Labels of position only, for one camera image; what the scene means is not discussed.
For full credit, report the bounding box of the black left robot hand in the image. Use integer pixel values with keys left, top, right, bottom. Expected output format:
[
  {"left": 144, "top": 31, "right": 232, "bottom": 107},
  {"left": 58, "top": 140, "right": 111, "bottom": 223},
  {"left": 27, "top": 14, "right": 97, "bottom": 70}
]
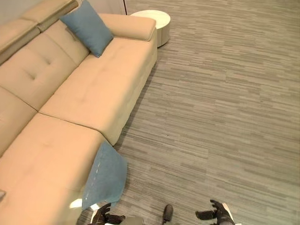
[{"left": 90, "top": 202, "right": 126, "bottom": 225}]

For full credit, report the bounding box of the beige leather sofa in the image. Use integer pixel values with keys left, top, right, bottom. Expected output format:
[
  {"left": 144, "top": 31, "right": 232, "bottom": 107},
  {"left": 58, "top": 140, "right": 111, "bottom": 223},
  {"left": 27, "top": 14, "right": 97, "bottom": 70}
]
[{"left": 0, "top": 0, "right": 158, "bottom": 225}]

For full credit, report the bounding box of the round white side table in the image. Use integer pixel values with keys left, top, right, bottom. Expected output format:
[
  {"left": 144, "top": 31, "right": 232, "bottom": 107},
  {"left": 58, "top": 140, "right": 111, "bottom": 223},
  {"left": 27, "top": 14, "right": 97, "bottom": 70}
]
[{"left": 130, "top": 10, "right": 171, "bottom": 49}]

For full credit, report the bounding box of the plain blue cushion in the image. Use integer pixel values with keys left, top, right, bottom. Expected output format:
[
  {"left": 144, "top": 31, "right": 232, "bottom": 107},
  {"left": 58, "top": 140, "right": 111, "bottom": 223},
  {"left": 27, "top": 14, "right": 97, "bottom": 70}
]
[{"left": 60, "top": 0, "right": 114, "bottom": 58}]

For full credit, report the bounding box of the dark robot foot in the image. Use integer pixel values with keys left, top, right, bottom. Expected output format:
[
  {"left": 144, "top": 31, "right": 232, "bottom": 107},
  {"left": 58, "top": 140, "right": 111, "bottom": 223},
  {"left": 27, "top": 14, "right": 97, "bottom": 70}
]
[{"left": 163, "top": 204, "right": 174, "bottom": 222}]

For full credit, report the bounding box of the blue cushion with white stitching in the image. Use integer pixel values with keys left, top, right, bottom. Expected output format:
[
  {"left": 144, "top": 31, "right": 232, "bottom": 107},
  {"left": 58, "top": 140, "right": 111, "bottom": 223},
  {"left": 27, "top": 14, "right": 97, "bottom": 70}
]
[{"left": 82, "top": 141, "right": 128, "bottom": 210}]

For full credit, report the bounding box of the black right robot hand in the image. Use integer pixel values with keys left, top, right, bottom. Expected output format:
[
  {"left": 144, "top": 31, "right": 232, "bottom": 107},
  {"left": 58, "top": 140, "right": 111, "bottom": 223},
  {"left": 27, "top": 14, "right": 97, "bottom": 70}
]
[{"left": 195, "top": 199, "right": 234, "bottom": 225}]

